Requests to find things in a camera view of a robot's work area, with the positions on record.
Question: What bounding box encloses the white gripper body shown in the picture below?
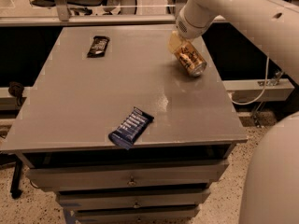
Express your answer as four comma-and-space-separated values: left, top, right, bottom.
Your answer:
176, 0, 217, 40

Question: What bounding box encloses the drawer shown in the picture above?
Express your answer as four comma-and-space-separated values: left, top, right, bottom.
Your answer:
27, 160, 229, 191
58, 189, 210, 211
76, 205, 199, 224

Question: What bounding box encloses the black rxbar chocolate bar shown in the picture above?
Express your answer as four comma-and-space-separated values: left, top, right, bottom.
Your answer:
87, 35, 110, 58

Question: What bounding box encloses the middle drawer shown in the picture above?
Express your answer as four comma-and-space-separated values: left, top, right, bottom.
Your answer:
58, 189, 210, 211

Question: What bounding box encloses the bottom drawer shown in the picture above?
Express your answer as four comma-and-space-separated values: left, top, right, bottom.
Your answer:
76, 205, 199, 224

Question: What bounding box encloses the black cable bundle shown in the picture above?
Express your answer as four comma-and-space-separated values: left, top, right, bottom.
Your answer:
7, 81, 25, 107

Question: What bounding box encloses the top drawer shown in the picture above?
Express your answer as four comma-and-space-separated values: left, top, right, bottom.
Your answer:
27, 160, 229, 191

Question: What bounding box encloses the grey drawer cabinet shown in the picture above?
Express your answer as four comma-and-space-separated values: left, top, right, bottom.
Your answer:
0, 23, 249, 224

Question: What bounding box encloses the orange soda can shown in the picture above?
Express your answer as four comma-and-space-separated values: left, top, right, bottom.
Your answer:
174, 41, 206, 77

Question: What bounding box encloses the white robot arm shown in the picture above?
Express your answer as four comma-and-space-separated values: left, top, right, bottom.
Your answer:
176, 0, 299, 224

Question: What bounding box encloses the metal railing frame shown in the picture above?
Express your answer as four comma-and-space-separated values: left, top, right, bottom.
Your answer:
0, 0, 299, 28

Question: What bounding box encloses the white cable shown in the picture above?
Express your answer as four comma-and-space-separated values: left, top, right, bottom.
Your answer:
231, 57, 271, 106

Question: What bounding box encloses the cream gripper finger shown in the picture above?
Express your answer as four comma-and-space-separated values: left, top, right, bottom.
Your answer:
168, 31, 183, 54

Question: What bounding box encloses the blue snack bar wrapper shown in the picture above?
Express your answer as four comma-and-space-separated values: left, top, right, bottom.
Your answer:
108, 107, 154, 149

